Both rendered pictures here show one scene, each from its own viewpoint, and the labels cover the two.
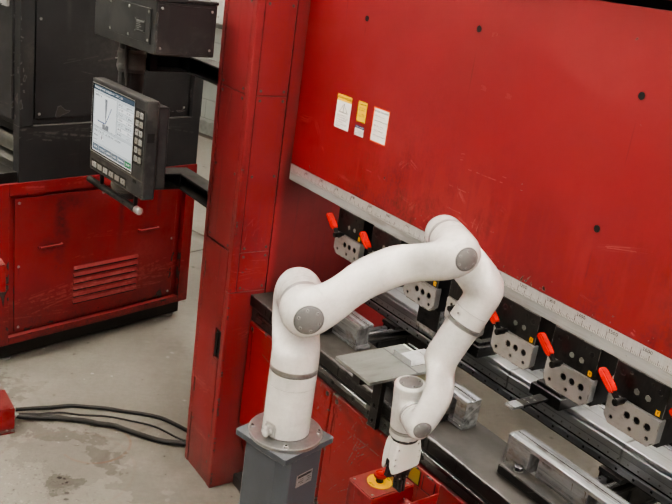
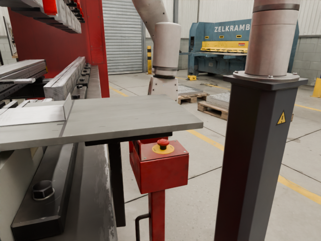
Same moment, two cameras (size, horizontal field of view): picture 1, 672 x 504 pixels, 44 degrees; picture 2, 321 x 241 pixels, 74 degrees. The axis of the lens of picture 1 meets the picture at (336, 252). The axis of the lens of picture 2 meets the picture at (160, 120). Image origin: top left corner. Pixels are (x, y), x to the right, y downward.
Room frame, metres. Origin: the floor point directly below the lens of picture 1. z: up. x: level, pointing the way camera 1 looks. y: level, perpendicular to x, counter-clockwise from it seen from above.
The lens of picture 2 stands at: (2.63, 0.00, 1.10)
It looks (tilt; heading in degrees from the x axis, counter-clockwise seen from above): 20 degrees down; 201
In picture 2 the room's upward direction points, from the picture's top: straight up
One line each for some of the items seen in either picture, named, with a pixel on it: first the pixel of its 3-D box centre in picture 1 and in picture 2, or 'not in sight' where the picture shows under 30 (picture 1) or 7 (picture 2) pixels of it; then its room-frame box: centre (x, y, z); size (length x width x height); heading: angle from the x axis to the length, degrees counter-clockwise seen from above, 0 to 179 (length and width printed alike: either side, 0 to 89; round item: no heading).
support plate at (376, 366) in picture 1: (386, 363); (103, 114); (2.35, -0.20, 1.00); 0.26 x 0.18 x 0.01; 127
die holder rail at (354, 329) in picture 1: (326, 309); not in sight; (2.88, 0.01, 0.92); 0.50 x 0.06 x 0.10; 37
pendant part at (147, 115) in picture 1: (130, 136); not in sight; (3.08, 0.82, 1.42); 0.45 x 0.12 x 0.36; 42
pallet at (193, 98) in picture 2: not in sight; (177, 93); (-1.79, -1.28, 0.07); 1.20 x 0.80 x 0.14; 49
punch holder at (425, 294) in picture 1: (431, 278); not in sight; (2.46, -0.31, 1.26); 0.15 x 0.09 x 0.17; 37
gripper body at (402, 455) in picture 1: (403, 449); (163, 89); (1.95, -0.25, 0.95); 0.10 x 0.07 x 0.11; 128
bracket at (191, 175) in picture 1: (180, 188); not in sight; (3.32, 0.67, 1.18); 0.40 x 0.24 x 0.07; 37
